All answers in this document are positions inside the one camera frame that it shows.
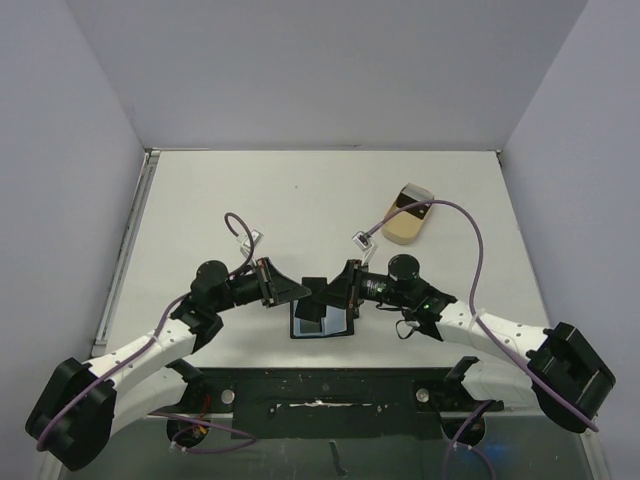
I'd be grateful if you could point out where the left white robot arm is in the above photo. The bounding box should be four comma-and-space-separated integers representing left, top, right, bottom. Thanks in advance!
25, 258, 311, 470

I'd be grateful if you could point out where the black VIP credit card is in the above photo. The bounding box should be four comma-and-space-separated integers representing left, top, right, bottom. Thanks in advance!
294, 317, 323, 336

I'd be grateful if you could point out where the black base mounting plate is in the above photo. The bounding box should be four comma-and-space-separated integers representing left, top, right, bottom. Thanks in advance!
165, 357, 481, 440

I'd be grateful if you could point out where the beige wooden tray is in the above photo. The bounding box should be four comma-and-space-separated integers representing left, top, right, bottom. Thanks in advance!
381, 183, 429, 245

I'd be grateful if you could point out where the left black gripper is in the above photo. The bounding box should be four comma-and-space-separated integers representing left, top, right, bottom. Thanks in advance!
213, 257, 311, 313

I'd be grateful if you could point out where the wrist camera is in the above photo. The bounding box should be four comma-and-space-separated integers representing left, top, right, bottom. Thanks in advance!
352, 231, 377, 265
236, 229, 264, 256

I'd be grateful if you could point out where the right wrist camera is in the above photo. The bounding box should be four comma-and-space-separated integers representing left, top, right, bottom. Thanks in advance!
352, 231, 377, 265

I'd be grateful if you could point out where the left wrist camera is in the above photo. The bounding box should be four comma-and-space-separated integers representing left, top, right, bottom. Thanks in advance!
236, 229, 264, 256

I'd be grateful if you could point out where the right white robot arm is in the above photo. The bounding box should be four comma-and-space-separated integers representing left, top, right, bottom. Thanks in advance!
314, 254, 616, 433

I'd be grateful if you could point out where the stack of black cards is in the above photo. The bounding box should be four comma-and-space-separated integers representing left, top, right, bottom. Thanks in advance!
394, 184, 434, 220

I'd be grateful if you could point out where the black leather card holder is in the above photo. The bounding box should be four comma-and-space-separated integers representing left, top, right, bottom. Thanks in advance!
289, 301, 354, 339

